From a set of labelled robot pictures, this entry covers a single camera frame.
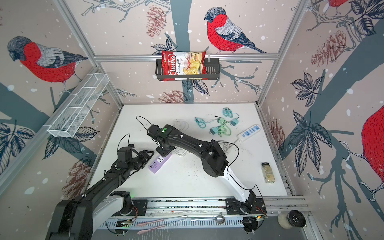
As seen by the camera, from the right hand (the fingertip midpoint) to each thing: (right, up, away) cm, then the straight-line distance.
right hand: (164, 155), depth 86 cm
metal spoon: (+30, -25, -18) cm, 43 cm away
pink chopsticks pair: (-5, -28, -17) cm, 33 cm away
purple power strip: (-4, -6, -1) cm, 7 cm away
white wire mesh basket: (-44, +21, -15) cm, 51 cm away
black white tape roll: (+60, -20, -25) cm, 68 cm away
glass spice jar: (+60, -10, -5) cm, 61 cm away
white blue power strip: (+49, +9, +12) cm, 52 cm away
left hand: (-7, +1, -1) cm, 7 cm away
